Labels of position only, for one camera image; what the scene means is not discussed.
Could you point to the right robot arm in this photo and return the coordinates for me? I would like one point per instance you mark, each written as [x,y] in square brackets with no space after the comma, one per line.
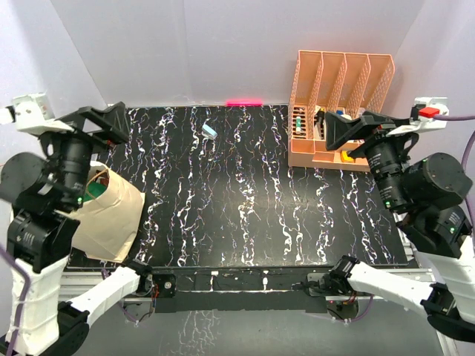
[428,195]

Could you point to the orange desk organizer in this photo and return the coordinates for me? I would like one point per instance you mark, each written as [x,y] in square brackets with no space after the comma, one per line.
[338,82]

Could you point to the light blue stapler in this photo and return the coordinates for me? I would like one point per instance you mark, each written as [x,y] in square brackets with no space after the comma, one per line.
[209,132]

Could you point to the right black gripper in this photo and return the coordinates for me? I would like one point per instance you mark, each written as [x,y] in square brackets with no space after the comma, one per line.
[339,128]

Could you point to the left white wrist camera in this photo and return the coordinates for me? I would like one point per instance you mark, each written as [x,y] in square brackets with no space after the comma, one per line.
[32,114]

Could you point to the yellow sticky notes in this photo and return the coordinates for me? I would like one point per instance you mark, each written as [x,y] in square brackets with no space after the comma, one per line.
[349,157]

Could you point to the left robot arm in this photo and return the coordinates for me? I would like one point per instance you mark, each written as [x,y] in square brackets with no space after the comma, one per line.
[43,190]

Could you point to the pink tape strip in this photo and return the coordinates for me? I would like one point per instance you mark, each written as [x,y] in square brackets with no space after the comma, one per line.
[243,103]

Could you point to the brown paper bag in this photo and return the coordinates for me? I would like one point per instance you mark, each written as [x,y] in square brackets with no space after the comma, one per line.
[109,223]

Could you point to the green chips bag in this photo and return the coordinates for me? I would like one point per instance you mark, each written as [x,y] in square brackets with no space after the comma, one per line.
[96,187]

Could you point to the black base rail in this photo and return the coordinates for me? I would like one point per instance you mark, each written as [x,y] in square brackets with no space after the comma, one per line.
[189,289]

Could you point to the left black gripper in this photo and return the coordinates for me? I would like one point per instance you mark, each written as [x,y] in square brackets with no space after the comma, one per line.
[112,119]

